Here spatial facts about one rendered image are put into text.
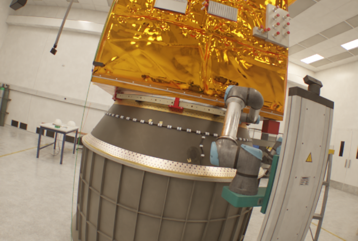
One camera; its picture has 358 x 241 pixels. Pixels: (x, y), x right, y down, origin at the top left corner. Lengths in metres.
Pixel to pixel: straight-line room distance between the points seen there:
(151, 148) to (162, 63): 0.73
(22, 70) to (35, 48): 1.04
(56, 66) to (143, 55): 6.63
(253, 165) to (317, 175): 0.39
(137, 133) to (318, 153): 1.33
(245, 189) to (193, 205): 0.73
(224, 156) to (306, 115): 0.45
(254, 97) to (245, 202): 0.61
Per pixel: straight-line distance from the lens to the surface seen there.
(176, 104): 1.71
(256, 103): 1.27
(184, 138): 1.64
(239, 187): 1.01
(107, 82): 1.85
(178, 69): 1.81
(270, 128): 2.20
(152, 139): 1.64
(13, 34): 9.97
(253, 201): 1.04
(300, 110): 1.01
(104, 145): 1.82
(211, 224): 1.83
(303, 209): 1.18
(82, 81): 7.71
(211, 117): 1.82
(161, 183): 1.57
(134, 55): 1.82
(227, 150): 1.00
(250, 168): 1.00
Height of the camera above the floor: 1.51
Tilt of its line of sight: 5 degrees up
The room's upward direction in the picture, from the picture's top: 11 degrees clockwise
